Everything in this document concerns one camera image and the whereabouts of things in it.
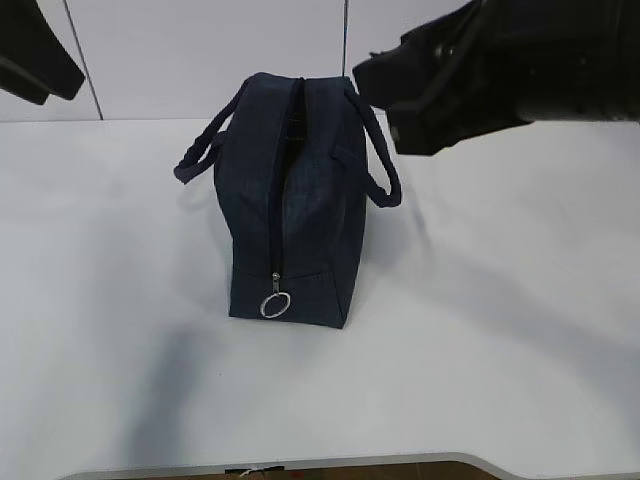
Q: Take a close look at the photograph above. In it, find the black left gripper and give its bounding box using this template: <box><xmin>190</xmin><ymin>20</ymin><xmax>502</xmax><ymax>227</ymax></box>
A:
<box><xmin>1</xmin><ymin>0</ymin><xmax>85</xmax><ymax>105</ymax></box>

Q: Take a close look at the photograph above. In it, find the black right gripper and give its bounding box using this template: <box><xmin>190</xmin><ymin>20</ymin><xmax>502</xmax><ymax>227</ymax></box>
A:
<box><xmin>353</xmin><ymin>1</ymin><xmax>639</xmax><ymax>156</ymax></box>

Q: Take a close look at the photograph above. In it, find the dark blue lunch bag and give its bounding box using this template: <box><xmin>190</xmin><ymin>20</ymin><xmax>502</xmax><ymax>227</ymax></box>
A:
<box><xmin>174</xmin><ymin>73</ymin><xmax>402</xmax><ymax>329</ymax></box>

